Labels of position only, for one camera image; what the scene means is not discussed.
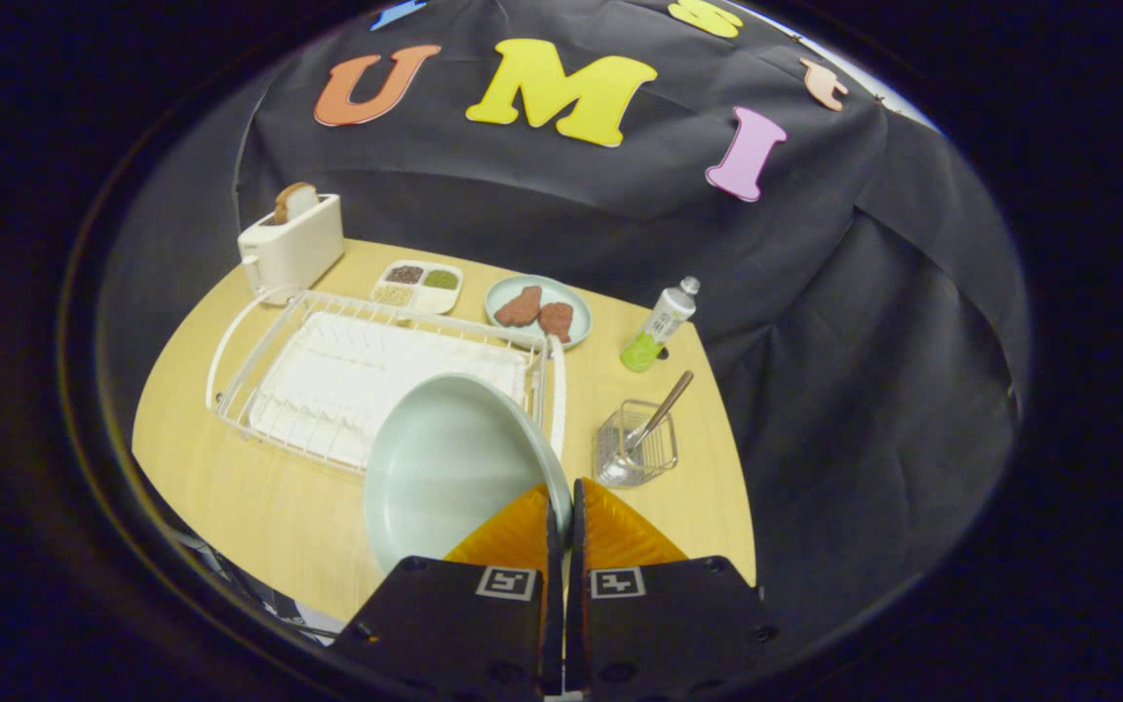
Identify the white drain tray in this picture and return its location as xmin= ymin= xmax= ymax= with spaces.
xmin=248 ymin=312 xmax=530 ymax=469

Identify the toast bread slice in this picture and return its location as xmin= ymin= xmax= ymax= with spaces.
xmin=273 ymin=182 xmax=321 ymax=225

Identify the wooden handled metal spoon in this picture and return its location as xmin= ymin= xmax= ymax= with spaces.
xmin=599 ymin=370 xmax=695 ymax=487

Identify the brown meat piece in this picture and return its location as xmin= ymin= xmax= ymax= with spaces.
xmin=537 ymin=301 xmax=575 ymax=343
xmin=494 ymin=286 xmax=544 ymax=328

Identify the green drink bottle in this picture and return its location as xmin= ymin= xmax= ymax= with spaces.
xmin=620 ymin=276 xmax=701 ymax=373

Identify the light green plate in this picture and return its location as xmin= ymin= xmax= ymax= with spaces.
xmin=364 ymin=372 xmax=574 ymax=576

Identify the clear wire basket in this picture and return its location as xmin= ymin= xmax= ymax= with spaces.
xmin=595 ymin=399 xmax=679 ymax=488

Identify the light blue plate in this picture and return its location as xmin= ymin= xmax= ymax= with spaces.
xmin=484 ymin=274 xmax=593 ymax=350

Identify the white toaster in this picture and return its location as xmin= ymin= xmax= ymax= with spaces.
xmin=237 ymin=193 xmax=345 ymax=296

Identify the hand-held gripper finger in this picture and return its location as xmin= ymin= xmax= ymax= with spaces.
xmin=564 ymin=478 xmax=779 ymax=698
xmin=332 ymin=485 xmax=562 ymax=698

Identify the white wire dish rack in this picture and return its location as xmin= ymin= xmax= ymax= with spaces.
xmin=206 ymin=285 xmax=567 ymax=477

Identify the black backdrop cloth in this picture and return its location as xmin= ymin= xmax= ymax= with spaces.
xmin=98 ymin=0 xmax=1030 ymax=625

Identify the white divided seasoning tray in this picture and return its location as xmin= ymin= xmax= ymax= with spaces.
xmin=371 ymin=259 xmax=464 ymax=315

